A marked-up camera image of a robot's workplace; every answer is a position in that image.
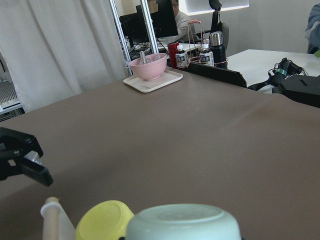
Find green plastic cup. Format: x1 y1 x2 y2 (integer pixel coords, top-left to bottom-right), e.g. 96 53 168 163
125 203 242 240

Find yellow plastic cup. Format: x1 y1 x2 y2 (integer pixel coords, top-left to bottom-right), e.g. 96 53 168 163
75 200 134 240

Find aluminium frame post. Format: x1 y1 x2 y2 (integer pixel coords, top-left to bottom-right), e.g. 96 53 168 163
140 0 159 54

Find black computer monitor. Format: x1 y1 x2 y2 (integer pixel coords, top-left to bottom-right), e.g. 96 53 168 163
153 0 178 38

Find dark blue steel thermos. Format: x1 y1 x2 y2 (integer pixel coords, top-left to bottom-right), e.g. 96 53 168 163
209 31 228 69

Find metal pestle in bowl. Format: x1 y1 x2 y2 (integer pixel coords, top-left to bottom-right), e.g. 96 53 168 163
139 51 147 65

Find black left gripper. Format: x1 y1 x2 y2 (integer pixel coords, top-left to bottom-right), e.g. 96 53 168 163
0 127 53 187

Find red thermos bottle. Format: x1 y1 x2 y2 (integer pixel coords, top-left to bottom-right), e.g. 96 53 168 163
167 42 179 69

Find copper wire bottle rack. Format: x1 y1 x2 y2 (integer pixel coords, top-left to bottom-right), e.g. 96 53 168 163
187 19 226 64

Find cream plastic tray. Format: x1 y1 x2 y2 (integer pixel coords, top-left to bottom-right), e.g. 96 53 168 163
123 70 183 93

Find pink bowl of ice cubes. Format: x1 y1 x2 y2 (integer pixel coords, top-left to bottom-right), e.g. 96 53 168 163
129 53 167 80

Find dark tea bottle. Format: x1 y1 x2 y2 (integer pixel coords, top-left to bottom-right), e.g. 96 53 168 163
199 43 214 67
175 44 188 70

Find white wire cup holder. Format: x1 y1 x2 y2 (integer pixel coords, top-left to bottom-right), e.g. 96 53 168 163
40 197 75 240

